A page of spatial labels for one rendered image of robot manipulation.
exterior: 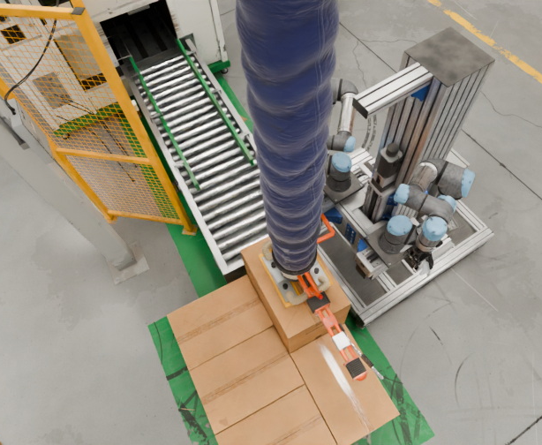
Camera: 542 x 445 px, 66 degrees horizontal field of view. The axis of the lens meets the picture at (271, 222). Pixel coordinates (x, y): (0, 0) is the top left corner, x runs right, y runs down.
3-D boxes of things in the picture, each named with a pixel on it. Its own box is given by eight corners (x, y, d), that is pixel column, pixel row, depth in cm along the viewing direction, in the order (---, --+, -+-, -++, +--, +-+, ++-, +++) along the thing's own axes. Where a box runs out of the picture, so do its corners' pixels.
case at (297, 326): (247, 274, 286) (239, 250, 251) (297, 247, 293) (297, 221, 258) (289, 353, 260) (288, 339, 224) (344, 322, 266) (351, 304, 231)
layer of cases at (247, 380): (181, 329, 311) (166, 314, 276) (298, 268, 328) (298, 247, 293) (252, 501, 258) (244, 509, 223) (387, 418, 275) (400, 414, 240)
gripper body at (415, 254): (402, 255, 173) (408, 243, 162) (417, 245, 174) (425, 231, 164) (414, 269, 169) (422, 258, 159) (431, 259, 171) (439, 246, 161)
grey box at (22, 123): (38, 139, 232) (4, 101, 206) (48, 136, 233) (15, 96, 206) (46, 165, 223) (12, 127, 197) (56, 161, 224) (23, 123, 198)
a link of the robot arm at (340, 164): (349, 182, 245) (351, 169, 234) (326, 179, 247) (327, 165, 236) (351, 165, 251) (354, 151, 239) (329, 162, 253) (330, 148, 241)
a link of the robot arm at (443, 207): (432, 186, 157) (420, 208, 153) (461, 199, 154) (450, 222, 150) (426, 198, 164) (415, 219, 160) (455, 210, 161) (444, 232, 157)
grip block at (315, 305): (305, 301, 212) (305, 297, 207) (322, 292, 213) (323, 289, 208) (313, 315, 208) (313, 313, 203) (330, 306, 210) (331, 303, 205)
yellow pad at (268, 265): (258, 256, 236) (257, 252, 231) (274, 249, 238) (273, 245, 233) (285, 309, 221) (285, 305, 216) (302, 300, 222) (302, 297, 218)
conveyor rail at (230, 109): (189, 56, 412) (184, 40, 395) (193, 54, 413) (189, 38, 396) (305, 242, 310) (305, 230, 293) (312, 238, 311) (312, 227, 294)
